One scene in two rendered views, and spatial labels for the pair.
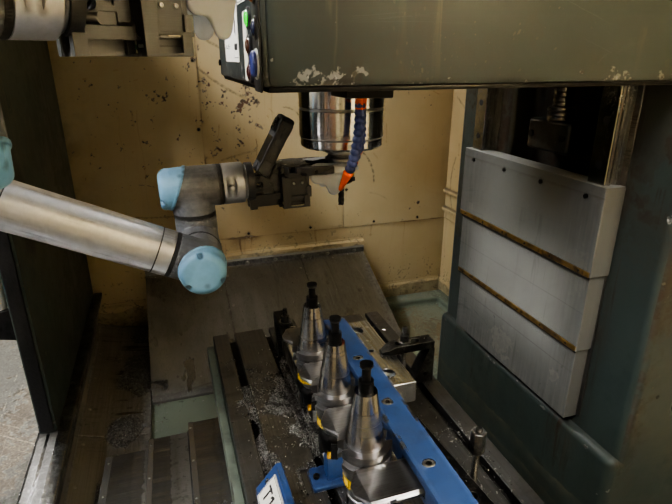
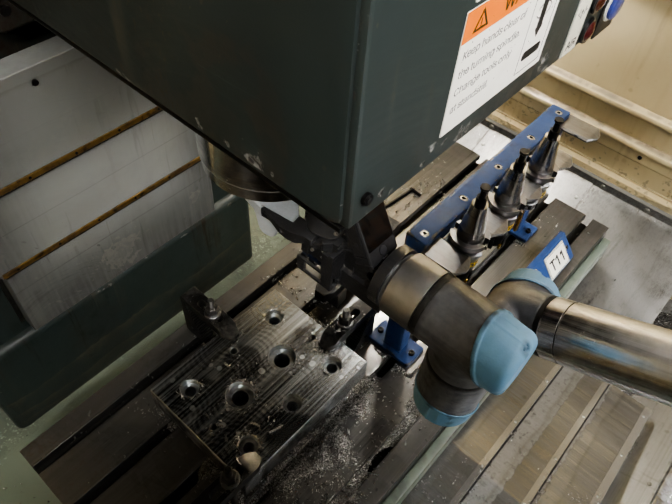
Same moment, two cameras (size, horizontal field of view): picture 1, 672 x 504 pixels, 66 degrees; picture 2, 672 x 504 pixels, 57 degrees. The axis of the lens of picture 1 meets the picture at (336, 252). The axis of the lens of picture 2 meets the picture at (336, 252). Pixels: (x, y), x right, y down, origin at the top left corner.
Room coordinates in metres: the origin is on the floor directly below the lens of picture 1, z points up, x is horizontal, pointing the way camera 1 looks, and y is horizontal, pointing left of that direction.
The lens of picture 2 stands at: (1.23, 0.47, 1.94)
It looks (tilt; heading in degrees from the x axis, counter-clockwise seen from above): 50 degrees down; 236
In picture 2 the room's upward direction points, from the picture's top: 5 degrees clockwise
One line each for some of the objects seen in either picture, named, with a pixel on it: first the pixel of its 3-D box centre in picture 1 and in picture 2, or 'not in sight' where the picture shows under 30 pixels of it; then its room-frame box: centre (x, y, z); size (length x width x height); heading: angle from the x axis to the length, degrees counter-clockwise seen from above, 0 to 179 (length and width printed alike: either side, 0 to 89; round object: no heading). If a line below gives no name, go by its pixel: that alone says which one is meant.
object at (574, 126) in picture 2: not in sight; (581, 130); (0.32, -0.08, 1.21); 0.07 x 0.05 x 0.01; 108
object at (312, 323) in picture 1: (312, 325); (475, 219); (0.69, 0.04, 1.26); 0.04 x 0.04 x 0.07
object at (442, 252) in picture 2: (303, 335); (448, 258); (0.74, 0.05, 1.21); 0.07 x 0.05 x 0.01; 108
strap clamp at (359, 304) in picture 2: not in sight; (346, 330); (0.86, -0.03, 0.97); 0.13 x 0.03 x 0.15; 18
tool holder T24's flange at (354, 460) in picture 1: (364, 448); (538, 171); (0.48, -0.03, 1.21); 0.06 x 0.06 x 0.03
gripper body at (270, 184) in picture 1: (277, 182); (353, 252); (0.96, 0.11, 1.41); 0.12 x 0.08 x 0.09; 108
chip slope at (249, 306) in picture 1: (279, 322); not in sight; (1.63, 0.20, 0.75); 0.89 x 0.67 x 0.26; 108
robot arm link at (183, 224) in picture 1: (198, 242); (460, 370); (0.90, 0.25, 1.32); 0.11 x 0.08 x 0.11; 17
